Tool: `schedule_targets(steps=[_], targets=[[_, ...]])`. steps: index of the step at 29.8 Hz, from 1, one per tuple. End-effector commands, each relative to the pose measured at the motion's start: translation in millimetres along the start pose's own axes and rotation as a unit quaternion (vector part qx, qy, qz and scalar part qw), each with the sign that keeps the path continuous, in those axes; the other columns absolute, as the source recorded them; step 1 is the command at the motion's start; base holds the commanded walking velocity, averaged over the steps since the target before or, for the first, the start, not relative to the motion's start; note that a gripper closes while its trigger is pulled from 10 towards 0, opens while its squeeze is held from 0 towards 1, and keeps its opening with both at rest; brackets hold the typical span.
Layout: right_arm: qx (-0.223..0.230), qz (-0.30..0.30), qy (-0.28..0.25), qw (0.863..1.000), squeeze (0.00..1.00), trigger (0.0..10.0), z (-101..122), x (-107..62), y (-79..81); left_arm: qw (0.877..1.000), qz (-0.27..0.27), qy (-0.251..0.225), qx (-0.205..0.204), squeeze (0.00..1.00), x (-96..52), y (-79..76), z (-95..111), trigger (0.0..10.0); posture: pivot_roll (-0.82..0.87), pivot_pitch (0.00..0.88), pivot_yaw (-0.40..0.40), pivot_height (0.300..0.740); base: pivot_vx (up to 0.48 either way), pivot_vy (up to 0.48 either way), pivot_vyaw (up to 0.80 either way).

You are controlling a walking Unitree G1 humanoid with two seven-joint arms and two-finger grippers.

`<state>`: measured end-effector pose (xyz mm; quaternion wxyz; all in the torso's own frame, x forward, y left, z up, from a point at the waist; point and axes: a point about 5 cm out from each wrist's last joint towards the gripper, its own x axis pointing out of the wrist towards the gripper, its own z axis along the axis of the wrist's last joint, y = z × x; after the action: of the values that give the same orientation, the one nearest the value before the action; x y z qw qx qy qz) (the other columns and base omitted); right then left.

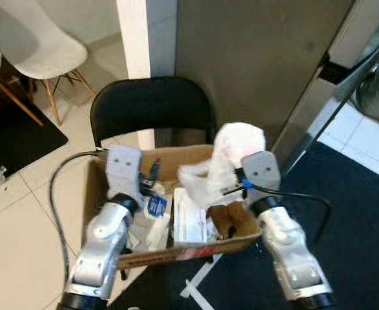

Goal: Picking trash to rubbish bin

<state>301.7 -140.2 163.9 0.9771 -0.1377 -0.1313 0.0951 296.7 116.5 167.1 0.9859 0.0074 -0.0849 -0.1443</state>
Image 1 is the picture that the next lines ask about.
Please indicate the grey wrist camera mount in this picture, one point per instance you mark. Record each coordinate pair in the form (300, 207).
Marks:
(123, 169)
(261, 171)

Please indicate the blue label white packet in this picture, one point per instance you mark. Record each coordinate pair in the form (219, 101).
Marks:
(157, 205)

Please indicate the white plastic bag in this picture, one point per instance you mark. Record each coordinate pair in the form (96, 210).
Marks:
(237, 142)

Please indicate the grey white wrapper scrap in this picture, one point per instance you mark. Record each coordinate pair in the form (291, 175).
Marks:
(152, 236)

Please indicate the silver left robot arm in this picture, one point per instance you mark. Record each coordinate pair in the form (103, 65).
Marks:
(102, 245)

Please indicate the brown paper scrap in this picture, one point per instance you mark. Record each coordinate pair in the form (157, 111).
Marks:
(231, 219)

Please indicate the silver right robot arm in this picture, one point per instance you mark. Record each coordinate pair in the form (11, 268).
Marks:
(286, 252)

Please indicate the black floor mat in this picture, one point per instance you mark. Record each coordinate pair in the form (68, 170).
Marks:
(15, 142)

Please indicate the black folding chair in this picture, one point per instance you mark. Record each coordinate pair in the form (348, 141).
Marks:
(150, 106)

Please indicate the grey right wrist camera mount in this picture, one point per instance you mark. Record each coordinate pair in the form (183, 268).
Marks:
(261, 171)

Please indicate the silver metal door frame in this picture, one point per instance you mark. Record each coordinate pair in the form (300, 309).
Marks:
(318, 110)

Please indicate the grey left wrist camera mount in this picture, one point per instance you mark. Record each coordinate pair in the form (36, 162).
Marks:
(123, 169)

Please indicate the brown cardboard rubbish box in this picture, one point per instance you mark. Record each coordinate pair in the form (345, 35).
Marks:
(176, 255)

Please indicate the white paper carton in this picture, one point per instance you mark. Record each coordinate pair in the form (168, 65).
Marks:
(192, 223)

